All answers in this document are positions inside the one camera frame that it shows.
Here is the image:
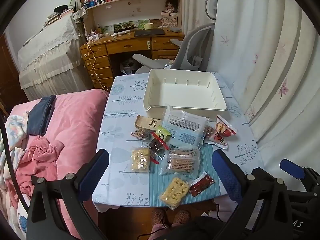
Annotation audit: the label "clear wafer snack packet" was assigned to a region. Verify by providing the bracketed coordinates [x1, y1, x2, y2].
[159, 148, 201, 176]

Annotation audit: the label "yellow puffed rice packet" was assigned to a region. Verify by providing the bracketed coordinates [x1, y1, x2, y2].
[159, 177, 190, 210]
[130, 147, 151, 173]

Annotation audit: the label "trash bin with bag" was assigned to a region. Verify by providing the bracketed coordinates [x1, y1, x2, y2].
[119, 58, 137, 75]

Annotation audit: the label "cardboard box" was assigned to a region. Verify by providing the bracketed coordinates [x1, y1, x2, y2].
[160, 12, 178, 28]

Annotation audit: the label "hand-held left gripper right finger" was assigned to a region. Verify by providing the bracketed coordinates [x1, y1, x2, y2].
[212, 149, 295, 240]

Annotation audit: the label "pink blanket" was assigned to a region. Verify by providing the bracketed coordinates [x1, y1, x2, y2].
[5, 89, 110, 240]

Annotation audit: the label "black cable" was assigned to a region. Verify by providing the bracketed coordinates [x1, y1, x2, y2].
[0, 121, 33, 217]

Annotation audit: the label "black desk pad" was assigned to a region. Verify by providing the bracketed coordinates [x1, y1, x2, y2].
[134, 28, 165, 37]

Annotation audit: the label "grey office chair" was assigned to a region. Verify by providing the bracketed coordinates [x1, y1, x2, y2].
[132, 0, 219, 75]

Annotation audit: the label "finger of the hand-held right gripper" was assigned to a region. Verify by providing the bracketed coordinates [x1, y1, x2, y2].
[279, 158, 320, 193]

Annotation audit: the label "small nut snack packet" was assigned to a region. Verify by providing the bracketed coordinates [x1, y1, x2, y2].
[204, 125, 215, 139]

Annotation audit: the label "walnut date snack packet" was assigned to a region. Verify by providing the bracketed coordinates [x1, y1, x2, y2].
[130, 127, 152, 140]

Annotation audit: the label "white leaf print curtain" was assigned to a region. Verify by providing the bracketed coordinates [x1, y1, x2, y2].
[181, 0, 320, 173]

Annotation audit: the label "doll figure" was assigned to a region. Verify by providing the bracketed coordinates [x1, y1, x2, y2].
[161, 0, 179, 14]

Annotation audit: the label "pink crumpled garment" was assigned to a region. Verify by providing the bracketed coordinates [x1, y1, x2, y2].
[19, 136, 65, 178]

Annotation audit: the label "dark red sauce packet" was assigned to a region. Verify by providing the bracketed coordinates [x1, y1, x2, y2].
[189, 172, 216, 197]

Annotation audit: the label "leaf print tablecloth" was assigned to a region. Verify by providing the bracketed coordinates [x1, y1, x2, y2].
[92, 72, 265, 207]

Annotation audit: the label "green pastry packet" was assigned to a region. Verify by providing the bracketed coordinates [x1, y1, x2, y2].
[156, 126, 172, 140]

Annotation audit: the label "white charging cable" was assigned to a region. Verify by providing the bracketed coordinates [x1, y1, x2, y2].
[86, 34, 118, 90]

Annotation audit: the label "navy pants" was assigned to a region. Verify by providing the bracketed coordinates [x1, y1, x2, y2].
[26, 94, 57, 136]

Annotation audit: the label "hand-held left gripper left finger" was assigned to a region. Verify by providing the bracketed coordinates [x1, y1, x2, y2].
[26, 149, 110, 240]

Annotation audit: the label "large clear blue packet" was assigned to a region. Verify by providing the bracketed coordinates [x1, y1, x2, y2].
[162, 104, 210, 148]

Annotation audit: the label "red apple print packet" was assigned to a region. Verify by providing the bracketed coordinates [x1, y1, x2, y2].
[216, 114, 238, 137]

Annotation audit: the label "floral printed quilt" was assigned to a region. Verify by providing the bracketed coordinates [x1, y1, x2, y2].
[0, 115, 28, 180]

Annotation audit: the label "pink knit slipper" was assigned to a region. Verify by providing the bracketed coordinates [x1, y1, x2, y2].
[174, 209, 190, 225]
[151, 207, 167, 227]

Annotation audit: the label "lace covered piano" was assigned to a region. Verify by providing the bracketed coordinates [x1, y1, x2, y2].
[16, 15, 94, 100]

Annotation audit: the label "wooden desk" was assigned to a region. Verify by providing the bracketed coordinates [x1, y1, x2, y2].
[79, 29, 187, 90]

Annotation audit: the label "brown cracker packet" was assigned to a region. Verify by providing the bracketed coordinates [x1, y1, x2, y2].
[134, 115, 163, 132]

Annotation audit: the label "dark snack packet red edges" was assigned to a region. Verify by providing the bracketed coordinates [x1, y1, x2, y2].
[149, 131, 170, 165]

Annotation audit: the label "floral fabric bag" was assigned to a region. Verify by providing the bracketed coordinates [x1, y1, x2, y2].
[72, 7, 88, 23]

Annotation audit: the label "wooden bookshelf hutch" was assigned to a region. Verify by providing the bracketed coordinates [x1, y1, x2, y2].
[76, 0, 183, 34]

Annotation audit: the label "white plastic bin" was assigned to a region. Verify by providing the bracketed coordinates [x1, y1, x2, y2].
[143, 68, 227, 119]

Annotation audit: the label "person's dark clothing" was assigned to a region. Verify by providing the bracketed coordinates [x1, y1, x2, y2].
[150, 216, 227, 240]

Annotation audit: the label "stack of books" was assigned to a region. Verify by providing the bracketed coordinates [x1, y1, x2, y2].
[44, 5, 75, 28]

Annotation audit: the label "dark wooden cabinet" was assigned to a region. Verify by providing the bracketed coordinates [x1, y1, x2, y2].
[0, 34, 24, 108]

